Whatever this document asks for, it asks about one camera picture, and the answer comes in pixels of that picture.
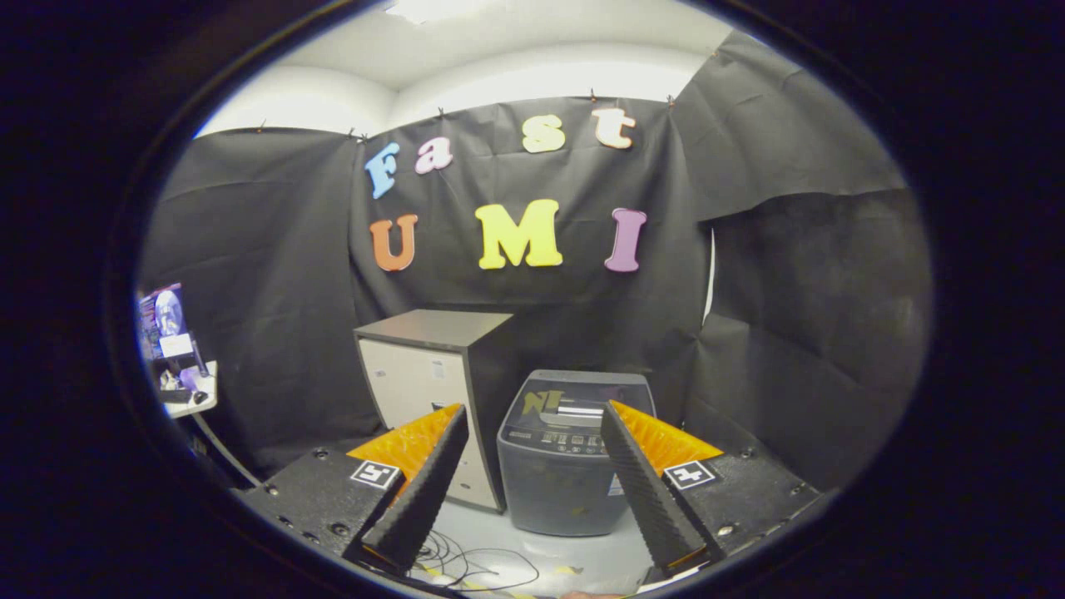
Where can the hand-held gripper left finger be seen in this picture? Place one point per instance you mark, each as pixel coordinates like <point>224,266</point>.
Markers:
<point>424,491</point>

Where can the dark washing machine lid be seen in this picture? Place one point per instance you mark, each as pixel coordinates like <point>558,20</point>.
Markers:
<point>582,387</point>

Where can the white side desk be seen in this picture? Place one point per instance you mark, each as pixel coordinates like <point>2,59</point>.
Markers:
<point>200,403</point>

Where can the beige cabinet with dark sides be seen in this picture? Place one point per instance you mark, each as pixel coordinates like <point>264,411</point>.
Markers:
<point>416,374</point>

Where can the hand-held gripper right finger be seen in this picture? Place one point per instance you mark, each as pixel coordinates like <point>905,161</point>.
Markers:
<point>645,499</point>

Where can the grey washing machine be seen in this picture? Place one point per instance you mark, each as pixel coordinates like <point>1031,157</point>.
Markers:
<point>557,491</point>

